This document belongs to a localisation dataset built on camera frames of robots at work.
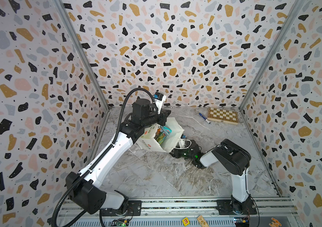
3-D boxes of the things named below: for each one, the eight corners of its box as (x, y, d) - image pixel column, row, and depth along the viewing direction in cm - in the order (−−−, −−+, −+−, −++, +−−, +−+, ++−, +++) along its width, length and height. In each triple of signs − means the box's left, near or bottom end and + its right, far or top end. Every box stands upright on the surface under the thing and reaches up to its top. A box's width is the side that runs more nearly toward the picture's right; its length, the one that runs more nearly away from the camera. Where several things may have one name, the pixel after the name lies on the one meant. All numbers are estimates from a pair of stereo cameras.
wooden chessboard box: (207, 120, 116) (207, 117, 114) (207, 109, 124) (208, 106, 122) (237, 125, 113) (239, 123, 111) (236, 113, 121) (237, 111, 119)
